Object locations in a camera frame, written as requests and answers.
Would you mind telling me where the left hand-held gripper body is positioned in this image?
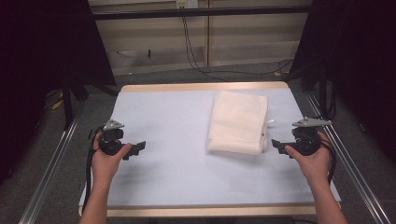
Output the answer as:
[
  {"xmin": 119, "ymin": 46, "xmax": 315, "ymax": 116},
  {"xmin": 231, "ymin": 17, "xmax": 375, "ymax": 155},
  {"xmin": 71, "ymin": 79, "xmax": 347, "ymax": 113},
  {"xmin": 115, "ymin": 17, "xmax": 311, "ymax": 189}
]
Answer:
[{"xmin": 98, "ymin": 119, "xmax": 127, "ymax": 157}]

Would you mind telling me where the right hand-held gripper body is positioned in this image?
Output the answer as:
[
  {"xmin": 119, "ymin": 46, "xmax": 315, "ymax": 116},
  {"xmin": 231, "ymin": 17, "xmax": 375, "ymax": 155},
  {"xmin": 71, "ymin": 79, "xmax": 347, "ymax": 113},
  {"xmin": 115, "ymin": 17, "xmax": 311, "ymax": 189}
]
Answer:
[{"xmin": 290, "ymin": 117, "xmax": 332, "ymax": 156}]

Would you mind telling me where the white towel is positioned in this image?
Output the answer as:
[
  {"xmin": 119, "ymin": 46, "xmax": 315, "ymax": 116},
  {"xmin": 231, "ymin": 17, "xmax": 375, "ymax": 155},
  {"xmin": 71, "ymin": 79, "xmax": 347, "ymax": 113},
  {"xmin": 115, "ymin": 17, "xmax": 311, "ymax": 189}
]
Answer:
[{"xmin": 205, "ymin": 90, "xmax": 276, "ymax": 156}]

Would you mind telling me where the person's left hand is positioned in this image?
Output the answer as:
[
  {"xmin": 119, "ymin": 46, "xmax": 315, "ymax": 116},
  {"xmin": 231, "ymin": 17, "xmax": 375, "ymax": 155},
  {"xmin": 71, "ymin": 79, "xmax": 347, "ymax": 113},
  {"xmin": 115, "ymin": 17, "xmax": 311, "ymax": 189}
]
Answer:
[{"xmin": 91, "ymin": 132, "xmax": 134, "ymax": 186}]

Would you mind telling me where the person's right hand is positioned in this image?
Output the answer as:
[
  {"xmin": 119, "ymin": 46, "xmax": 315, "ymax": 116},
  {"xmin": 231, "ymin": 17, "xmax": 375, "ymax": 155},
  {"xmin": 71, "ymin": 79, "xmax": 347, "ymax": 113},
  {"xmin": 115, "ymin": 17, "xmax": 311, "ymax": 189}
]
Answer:
[{"xmin": 284, "ymin": 133, "xmax": 332, "ymax": 188}]

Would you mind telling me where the light blue table mat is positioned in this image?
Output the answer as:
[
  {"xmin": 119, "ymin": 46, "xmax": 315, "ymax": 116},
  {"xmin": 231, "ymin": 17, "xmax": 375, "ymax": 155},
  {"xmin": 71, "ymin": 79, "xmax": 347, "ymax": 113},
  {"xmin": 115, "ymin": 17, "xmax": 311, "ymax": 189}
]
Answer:
[{"xmin": 78, "ymin": 88, "xmax": 342, "ymax": 209}]

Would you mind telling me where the black stand leg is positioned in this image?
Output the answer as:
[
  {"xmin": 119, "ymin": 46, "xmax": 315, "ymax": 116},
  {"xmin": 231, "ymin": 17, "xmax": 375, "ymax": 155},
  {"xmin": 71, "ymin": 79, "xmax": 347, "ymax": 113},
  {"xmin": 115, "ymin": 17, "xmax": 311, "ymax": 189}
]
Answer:
[{"xmin": 60, "ymin": 70, "xmax": 120, "ymax": 131}]

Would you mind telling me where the yellow floor object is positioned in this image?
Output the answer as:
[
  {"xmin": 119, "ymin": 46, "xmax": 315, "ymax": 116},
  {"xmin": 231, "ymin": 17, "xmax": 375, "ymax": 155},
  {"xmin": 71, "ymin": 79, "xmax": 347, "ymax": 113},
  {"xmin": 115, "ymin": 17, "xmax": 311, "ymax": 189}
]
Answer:
[{"xmin": 50, "ymin": 98, "xmax": 64, "ymax": 111}]

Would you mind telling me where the wooden table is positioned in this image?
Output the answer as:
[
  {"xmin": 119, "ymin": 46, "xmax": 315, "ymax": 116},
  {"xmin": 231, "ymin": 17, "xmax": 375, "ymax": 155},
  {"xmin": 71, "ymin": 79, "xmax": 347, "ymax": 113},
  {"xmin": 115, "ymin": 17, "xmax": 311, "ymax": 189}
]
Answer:
[{"xmin": 78, "ymin": 81, "xmax": 342, "ymax": 218}]

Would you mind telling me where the black curtain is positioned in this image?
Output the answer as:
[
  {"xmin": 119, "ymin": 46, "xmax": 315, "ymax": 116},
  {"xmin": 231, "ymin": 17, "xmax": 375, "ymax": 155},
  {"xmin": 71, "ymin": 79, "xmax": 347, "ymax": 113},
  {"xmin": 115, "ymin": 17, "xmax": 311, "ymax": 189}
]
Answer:
[
  {"xmin": 290, "ymin": 0, "xmax": 396, "ymax": 164},
  {"xmin": 0, "ymin": 0, "xmax": 117, "ymax": 186}
]

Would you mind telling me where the black horizontal bar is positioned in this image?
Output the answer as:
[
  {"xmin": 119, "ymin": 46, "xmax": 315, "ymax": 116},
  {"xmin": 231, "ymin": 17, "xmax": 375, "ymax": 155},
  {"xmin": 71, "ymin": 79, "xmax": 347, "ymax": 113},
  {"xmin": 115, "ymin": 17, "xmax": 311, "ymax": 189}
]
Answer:
[{"xmin": 92, "ymin": 5, "xmax": 313, "ymax": 21}]

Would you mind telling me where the white power outlet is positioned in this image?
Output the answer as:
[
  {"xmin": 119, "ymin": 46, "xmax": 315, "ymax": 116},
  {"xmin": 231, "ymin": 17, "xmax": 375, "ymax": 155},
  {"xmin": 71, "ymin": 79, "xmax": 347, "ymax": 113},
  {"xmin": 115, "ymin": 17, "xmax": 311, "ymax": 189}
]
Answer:
[{"xmin": 176, "ymin": 0, "xmax": 200, "ymax": 9}]

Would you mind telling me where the right hand-held gripper black cable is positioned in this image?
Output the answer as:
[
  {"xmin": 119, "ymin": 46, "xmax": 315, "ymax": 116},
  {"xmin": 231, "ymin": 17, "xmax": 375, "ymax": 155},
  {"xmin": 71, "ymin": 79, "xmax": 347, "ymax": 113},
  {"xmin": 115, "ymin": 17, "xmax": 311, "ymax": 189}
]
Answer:
[{"xmin": 317, "ymin": 138, "xmax": 338, "ymax": 185}]

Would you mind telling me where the black stand post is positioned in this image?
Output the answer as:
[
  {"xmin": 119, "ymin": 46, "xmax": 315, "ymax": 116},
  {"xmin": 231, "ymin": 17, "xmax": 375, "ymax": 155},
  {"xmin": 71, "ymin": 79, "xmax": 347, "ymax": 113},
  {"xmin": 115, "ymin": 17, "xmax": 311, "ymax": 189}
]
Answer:
[{"xmin": 318, "ymin": 66, "xmax": 329, "ymax": 119}]

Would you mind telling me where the metal floor rail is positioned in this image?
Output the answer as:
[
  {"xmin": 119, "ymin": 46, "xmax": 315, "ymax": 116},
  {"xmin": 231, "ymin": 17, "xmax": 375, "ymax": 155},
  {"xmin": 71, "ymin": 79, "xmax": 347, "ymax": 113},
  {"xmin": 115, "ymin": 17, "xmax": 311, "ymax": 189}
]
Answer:
[
  {"xmin": 305, "ymin": 92, "xmax": 392, "ymax": 224},
  {"xmin": 18, "ymin": 113, "xmax": 81, "ymax": 224}
]

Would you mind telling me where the black wall cable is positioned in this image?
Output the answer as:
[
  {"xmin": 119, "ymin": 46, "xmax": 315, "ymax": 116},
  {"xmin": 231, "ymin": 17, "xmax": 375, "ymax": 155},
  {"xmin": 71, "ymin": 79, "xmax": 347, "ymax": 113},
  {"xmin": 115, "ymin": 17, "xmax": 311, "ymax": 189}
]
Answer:
[
  {"xmin": 182, "ymin": 15, "xmax": 231, "ymax": 83},
  {"xmin": 181, "ymin": 15, "xmax": 295, "ymax": 77}
]

